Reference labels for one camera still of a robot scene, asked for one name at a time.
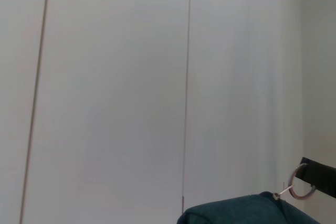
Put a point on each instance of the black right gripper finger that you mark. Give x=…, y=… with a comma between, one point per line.
x=323, y=176

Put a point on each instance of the dark teal fabric bag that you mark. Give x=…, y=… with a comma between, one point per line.
x=236, y=211

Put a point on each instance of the white panelled partition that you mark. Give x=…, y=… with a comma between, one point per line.
x=118, y=77

